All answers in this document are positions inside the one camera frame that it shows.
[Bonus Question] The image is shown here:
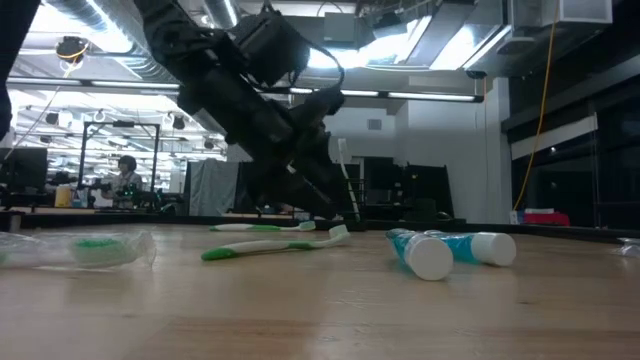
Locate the red box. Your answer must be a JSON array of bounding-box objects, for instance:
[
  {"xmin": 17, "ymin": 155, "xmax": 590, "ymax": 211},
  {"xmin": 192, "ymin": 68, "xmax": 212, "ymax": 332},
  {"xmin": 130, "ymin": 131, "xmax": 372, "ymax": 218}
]
[{"xmin": 522, "ymin": 211, "xmax": 572, "ymax": 228}]

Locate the person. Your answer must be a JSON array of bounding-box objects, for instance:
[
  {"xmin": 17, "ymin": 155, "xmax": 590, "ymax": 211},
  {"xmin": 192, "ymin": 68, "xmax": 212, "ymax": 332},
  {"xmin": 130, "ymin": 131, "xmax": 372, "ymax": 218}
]
[{"xmin": 102, "ymin": 154, "xmax": 144, "ymax": 209}]

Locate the packaged green toothbrush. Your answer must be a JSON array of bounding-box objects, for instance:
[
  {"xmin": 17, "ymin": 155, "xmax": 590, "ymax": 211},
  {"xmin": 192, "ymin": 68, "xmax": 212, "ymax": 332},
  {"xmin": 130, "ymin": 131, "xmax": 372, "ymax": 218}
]
[{"xmin": 0, "ymin": 228, "xmax": 157, "ymax": 272}]

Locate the black wire rack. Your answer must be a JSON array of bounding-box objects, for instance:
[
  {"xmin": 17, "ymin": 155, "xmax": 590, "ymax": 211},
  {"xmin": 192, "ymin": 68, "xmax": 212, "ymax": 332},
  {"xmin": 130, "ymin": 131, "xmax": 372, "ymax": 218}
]
[{"xmin": 344, "ymin": 177, "xmax": 369, "ymax": 225}]

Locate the ceiling cable reel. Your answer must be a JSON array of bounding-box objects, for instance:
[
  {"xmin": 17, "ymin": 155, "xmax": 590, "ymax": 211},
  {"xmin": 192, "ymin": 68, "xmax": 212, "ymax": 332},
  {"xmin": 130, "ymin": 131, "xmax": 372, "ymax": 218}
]
[{"xmin": 53, "ymin": 35, "xmax": 91, "ymax": 65}]

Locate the long ceiling light bar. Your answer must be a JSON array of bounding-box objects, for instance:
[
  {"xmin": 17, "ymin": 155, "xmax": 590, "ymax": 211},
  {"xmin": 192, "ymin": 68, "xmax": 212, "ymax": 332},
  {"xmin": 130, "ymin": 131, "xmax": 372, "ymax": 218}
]
[{"xmin": 0, "ymin": 76, "xmax": 485, "ymax": 104}]

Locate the black monitor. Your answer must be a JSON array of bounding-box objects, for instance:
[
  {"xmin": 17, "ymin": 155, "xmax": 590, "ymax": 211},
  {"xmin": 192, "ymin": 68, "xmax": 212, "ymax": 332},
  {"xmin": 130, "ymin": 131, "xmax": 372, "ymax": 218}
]
[{"xmin": 0, "ymin": 147, "xmax": 49, "ymax": 194}]

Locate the black partition panel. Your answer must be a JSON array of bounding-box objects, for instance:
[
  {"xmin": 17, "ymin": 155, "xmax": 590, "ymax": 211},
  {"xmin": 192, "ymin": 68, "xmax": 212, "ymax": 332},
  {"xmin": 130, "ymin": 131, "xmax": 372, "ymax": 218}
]
[{"xmin": 234, "ymin": 160, "xmax": 455, "ymax": 222}]

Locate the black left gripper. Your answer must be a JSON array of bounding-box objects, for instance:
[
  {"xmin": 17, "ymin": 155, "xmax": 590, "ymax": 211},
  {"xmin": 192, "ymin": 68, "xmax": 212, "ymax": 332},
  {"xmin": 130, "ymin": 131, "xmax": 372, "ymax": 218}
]
[{"xmin": 177, "ymin": 68, "xmax": 352, "ymax": 220}]

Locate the clear plastic wrapper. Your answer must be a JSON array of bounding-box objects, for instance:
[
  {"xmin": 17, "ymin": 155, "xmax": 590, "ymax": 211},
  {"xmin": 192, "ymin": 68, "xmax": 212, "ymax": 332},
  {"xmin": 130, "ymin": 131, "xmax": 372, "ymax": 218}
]
[{"xmin": 615, "ymin": 236, "xmax": 640, "ymax": 259}]

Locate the yellow plastic tub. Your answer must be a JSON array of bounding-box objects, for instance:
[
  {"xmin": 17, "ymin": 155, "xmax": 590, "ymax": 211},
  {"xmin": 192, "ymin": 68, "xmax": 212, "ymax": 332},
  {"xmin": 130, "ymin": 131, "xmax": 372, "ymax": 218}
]
[{"xmin": 53, "ymin": 185, "xmax": 73, "ymax": 209}]

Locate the tall black gantry frame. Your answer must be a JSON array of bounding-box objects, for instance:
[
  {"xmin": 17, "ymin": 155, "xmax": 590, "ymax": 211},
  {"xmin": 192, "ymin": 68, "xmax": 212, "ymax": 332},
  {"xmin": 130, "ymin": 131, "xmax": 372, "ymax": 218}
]
[{"xmin": 77, "ymin": 120, "xmax": 162, "ymax": 204}]

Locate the white ceiling vent unit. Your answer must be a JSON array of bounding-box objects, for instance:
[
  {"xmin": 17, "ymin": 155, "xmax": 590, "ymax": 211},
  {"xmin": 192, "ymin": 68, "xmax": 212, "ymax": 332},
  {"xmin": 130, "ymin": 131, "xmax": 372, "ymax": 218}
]
[{"xmin": 509, "ymin": 0, "xmax": 614, "ymax": 27}]

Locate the yellow hanging cable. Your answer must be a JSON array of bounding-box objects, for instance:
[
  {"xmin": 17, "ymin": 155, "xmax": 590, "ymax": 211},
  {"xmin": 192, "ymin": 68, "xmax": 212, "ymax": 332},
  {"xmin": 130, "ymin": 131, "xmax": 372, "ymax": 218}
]
[{"xmin": 513, "ymin": 0, "xmax": 560, "ymax": 211}]

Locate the silver spiral air duct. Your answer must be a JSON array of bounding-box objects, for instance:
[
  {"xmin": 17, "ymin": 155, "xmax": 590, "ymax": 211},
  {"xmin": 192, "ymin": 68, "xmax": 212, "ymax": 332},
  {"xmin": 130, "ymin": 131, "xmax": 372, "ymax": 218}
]
[{"xmin": 42, "ymin": 0, "xmax": 182, "ymax": 85}]

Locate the gray hanging cloth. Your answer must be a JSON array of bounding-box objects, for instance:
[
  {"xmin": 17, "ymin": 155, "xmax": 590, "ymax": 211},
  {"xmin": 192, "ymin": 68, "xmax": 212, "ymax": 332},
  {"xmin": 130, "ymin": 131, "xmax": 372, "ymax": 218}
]
[{"xmin": 185, "ymin": 158, "xmax": 240, "ymax": 217}]

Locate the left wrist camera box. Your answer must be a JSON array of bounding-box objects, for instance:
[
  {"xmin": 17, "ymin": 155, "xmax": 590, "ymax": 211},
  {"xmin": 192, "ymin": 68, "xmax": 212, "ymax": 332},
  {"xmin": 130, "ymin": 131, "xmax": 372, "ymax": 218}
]
[{"xmin": 233, "ymin": 10, "xmax": 312, "ymax": 87}]

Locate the blue toothpaste tube white cap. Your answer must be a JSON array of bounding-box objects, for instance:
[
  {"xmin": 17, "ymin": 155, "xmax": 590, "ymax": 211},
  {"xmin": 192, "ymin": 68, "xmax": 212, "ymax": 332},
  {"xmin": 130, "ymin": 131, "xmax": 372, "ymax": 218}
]
[
  {"xmin": 424, "ymin": 229, "xmax": 518, "ymax": 267},
  {"xmin": 384, "ymin": 227, "xmax": 455, "ymax": 282}
]

